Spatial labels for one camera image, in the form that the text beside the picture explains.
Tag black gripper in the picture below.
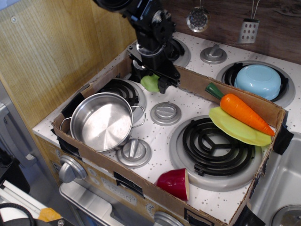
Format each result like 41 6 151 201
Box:
127 43 181 94

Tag green toy broccoli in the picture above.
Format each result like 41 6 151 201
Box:
140 74 159 92

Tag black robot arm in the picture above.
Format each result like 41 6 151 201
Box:
95 0 184 94

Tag front left black burner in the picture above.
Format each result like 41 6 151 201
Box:
97 78 146 109

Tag silver centre stove knob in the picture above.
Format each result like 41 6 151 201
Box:
150 102 182 126

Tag silver stove knob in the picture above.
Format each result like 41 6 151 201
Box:
150 102 182 126
117 138 152 169
200 44 228 65

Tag stainless steel pot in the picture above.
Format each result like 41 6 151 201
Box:
59 92 146 153

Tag silver back stove knob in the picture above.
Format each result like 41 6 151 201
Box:
200 44 228 65

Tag hanging silver strainer ladle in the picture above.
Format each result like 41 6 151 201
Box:
186 0 211 33

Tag silver front stove knob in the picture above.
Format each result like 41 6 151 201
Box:
117 138 152 169

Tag back right black burner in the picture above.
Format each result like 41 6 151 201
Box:
216 60 296 108

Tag orange toy carrot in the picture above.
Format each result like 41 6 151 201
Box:
205 83 275 137

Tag yellow toy banana slice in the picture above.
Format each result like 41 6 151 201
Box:
209 107 271 146

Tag front right black burner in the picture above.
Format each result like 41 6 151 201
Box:
169 116 263 192

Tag red toy apple half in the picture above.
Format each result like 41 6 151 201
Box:
155 168 190 202

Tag hanging silver spatula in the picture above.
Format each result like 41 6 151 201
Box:
238 0 260 44

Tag light blue bowl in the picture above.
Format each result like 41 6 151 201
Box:
234 65 281 100

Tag silver oven front knob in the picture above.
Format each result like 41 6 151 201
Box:
59 155 87 183

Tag silver sink basin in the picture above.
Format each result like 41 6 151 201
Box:
249 132 301 226

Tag silver sink drain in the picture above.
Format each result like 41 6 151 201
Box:
271 205 301 226

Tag silver oven door handle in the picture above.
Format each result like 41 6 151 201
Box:
59 181 152 226

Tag black cable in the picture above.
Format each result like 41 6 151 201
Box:
0 202 36 226

